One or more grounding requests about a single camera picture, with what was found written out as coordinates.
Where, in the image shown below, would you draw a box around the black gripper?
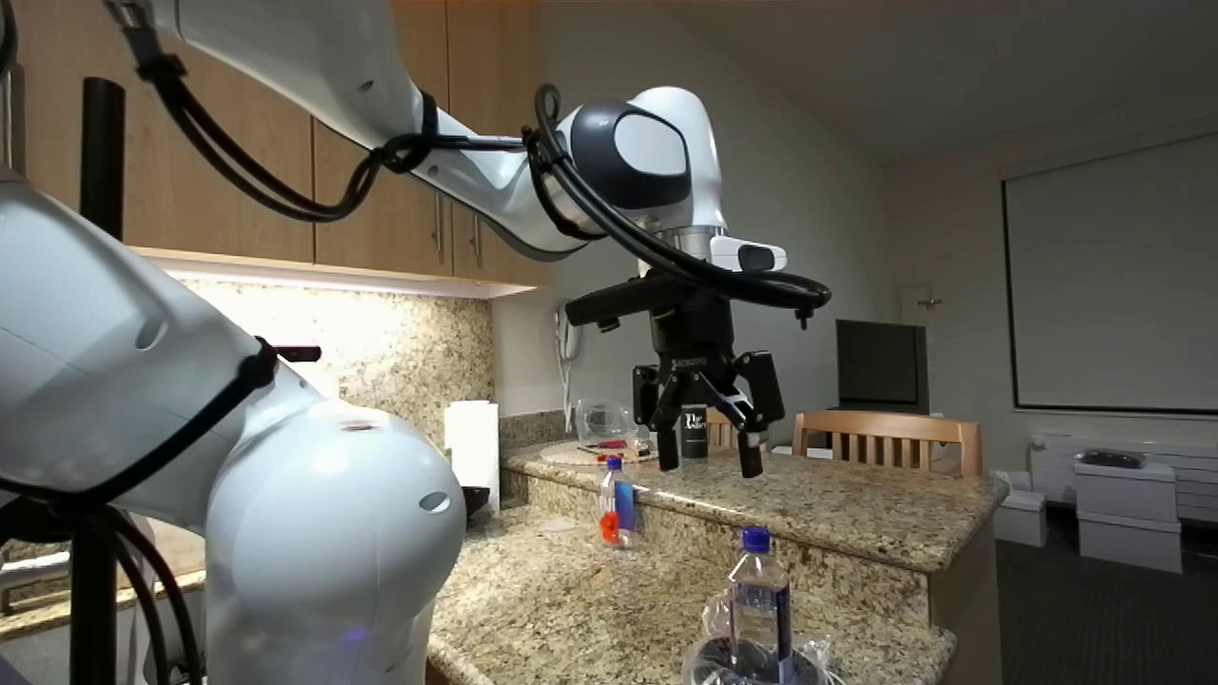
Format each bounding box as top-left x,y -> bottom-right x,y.
633,276 -> 784,480

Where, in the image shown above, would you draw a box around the clear blue-cap water bottle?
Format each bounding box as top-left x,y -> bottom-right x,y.
727,524 -> 793,685

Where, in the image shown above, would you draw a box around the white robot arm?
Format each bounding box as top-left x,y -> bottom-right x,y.
0,0 -> 782,685

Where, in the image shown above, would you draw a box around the dark glass bottle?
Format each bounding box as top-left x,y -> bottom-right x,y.
679,405 -> 707,458

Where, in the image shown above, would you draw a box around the Fiji bottle with red label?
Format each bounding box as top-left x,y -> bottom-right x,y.
599,458 -> 638,549

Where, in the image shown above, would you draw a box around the wooden chair left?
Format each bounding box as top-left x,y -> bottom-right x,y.
707,406 -> 737,452

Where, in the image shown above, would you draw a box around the wooden chair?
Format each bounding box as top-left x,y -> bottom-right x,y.
707,406 -> 737,452
793,412 -> 983,476

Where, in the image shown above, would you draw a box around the wooden chair right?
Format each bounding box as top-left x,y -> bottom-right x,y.
793,412 -> 983,476

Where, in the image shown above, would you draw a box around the black monitor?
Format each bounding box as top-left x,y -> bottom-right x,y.
839,319 -> 929,414

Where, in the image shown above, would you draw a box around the white storage box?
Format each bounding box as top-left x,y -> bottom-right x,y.
992,471 -> 1045,549

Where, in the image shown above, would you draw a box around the white printer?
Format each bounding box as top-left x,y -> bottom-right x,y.
1075,452 -> 1183,575

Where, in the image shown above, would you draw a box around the white projector screen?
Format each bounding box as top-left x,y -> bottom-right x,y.
1002,134 -> 1218,414

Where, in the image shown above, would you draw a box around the wooden upper cabinets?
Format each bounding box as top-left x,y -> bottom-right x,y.
0,0 -> 552,291

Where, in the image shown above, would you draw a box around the black vertical pole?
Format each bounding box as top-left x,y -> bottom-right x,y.
70,72 -> 129,685

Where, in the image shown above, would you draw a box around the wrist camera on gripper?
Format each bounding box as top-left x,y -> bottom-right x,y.
563,280 -> 655,332

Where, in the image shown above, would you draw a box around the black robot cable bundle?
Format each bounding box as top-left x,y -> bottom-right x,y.
99,0 -> 839,337

